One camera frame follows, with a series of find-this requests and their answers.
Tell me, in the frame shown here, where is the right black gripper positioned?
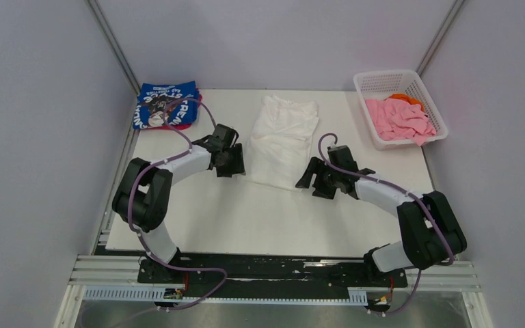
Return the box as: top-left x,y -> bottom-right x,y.
296,157 -> 340,200

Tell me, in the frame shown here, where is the white printed t-shirt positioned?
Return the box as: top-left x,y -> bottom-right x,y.
243,95 -> 319,191

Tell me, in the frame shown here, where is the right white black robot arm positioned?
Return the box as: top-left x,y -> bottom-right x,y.
295,146 -> 467,286

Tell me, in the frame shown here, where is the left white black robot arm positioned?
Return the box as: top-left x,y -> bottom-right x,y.
111,124 -> 245,282

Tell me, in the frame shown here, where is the pink crumpled t-shirt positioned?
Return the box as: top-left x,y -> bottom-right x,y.
365,98 -> 437,146

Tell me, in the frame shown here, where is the blue folded printed t-shirt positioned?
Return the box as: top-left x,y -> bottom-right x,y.
132,81 -> 200,130

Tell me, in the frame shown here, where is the white plastic basket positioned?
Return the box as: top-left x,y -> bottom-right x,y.
353,69 -> 448,150

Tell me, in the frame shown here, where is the orange t-shirt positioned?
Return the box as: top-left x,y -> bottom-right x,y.
389,93 -> 425,112

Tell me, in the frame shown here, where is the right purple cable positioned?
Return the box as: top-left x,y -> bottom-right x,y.
317,133 -> 457,317

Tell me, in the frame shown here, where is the purple cable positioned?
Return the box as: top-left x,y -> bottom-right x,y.
317,133 -> 457,317
126,97 -> 228,313

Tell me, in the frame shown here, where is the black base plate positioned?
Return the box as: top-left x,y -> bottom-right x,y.
137,252 -> 408,299

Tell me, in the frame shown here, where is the white slotted cable duct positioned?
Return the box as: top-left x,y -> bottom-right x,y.
83,286 -> 368,306

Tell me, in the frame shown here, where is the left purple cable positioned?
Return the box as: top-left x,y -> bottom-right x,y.
126,97 -> 228,313

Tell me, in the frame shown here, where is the right corner aluminium post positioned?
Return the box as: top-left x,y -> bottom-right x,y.
416,0 -> 467,77

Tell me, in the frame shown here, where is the corner aluminium post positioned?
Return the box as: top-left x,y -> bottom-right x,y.
85,0 -> 141,94
416,0 -> 467,77

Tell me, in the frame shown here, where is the aluminium frame rail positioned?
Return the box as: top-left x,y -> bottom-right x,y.
69,256 -> 482,292

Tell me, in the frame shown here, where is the left corner aluminium post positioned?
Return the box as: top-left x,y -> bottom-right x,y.
85,0 -> 141,94

